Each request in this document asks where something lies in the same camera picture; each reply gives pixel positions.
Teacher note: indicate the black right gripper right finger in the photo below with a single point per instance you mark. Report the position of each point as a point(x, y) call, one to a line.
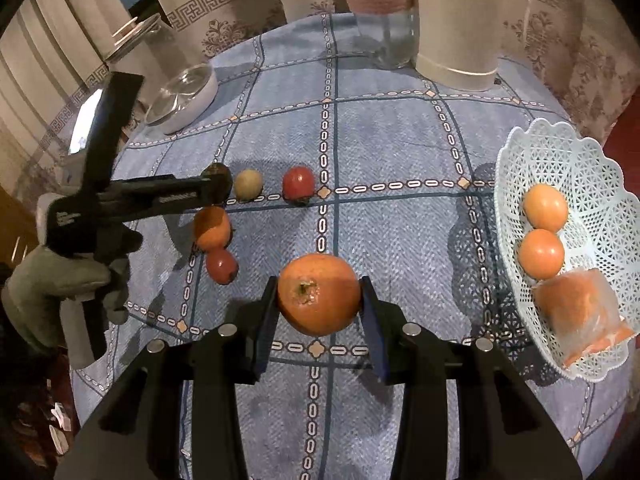
point(505, 432)

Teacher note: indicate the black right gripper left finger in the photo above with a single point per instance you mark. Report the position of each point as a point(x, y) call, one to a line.
point(134, 433)

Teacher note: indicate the dark brown wrinkled fruit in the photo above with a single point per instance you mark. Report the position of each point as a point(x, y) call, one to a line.
point(218, 183)

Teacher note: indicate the red cherry tomato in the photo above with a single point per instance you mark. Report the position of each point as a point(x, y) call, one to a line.
point(221, 266)
point(298, 185)

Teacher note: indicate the plastic bag of orange pieces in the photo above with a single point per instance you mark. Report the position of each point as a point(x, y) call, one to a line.
point(582, 311)

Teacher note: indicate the small greenish fruit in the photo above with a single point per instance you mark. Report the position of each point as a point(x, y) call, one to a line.
point(248, 185)

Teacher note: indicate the small mandarin orange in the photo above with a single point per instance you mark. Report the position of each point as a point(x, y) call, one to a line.
point(541, 254)

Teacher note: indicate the large orange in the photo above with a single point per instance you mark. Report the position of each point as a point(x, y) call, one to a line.
point(319, 294)

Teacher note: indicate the oval orange kumquat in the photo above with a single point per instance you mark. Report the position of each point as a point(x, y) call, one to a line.
point(545, 208)

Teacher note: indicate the gloved left hand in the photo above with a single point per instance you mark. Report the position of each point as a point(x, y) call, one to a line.
point(41, 302)

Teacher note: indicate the steel bowl white rim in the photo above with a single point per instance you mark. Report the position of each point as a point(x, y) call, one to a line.
point(182, 99)

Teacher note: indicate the glass kettle with lid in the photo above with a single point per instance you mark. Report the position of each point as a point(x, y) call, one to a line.
point(155, 51)

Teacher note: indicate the light blue lattice basket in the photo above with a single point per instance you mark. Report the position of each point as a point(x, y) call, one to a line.
point(602, 230)

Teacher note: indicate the blue patterned tablecloth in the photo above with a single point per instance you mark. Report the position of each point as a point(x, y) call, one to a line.
point(403, 171)

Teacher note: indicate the pink lidded glass jar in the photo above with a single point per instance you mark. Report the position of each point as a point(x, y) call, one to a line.
point(387, 31)

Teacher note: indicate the beige patterned curtain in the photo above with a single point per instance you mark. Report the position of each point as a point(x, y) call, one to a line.
point(53, 54)

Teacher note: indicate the white thermos jug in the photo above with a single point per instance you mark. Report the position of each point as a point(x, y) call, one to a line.
point(459, 41)

